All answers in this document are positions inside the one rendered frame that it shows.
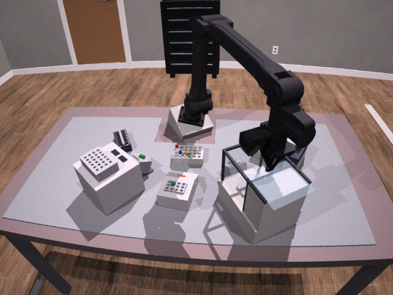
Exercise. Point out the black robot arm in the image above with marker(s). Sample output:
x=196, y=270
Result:
x=283, y=94

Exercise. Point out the white tube rack with holes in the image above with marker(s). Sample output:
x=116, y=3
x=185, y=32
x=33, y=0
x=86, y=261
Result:
x=195, y=154

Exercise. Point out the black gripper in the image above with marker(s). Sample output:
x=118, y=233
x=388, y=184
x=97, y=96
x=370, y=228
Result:
x=269, y=157

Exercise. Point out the light grey bench mat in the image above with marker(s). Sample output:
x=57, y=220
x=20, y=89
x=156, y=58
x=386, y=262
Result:
x=54, y=196

